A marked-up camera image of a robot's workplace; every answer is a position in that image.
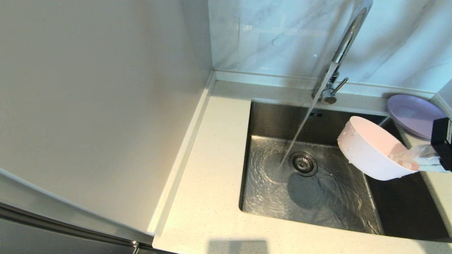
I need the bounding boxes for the purple plastic plate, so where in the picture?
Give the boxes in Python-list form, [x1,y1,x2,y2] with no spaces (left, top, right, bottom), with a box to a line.
[387,94,447,139]

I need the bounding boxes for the pale pink bowl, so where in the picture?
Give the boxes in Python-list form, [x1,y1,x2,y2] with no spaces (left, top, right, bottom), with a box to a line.
[337,116,421,181]

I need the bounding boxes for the chrome gooseneck faucet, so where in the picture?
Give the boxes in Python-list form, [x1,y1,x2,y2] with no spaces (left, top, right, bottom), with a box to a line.
[311,0,373,105]

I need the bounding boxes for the stainless steel sink basin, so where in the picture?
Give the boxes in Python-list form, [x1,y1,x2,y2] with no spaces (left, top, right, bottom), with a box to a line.
[239,100,451,242]

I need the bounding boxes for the round metal drain strainer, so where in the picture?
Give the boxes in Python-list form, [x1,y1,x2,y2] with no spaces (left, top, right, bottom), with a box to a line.
[289,152,318,177]

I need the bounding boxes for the tall white cabinet grey front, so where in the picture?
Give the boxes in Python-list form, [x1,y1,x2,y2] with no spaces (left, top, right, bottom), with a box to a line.
[0,0,216,254]

